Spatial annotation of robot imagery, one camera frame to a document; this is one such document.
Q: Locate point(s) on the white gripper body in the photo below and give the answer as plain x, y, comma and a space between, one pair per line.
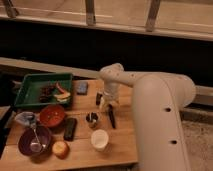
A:
111, 94

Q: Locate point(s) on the metal spoon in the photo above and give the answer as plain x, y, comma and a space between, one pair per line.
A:
36, 145

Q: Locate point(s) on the blue sponge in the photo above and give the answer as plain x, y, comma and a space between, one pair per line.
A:
82, 88

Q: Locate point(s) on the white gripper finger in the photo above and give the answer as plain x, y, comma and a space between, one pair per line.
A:
116, 103
102, 104

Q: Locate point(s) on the red and yellow toy food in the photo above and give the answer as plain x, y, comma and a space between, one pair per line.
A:
63, 94

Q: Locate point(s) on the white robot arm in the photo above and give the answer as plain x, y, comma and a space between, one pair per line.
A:
157, 98

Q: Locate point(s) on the red bowl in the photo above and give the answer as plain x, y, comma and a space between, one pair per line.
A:
52, 115

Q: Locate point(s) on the dark brown toy food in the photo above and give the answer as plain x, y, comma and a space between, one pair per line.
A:
46, 94

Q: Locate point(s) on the green plastic tray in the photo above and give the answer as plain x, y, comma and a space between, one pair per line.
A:
31, 90

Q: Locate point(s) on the small metal cup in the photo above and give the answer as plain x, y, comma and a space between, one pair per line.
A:
92, 119

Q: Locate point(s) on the white plastic cup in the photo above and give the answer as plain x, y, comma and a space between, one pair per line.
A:
99, 139

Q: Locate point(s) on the black remote control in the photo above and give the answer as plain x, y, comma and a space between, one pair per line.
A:
70, 127

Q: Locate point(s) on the purple bowl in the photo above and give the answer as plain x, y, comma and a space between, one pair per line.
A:
28, 136

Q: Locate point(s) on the orange apple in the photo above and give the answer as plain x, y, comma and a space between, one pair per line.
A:
60, 149

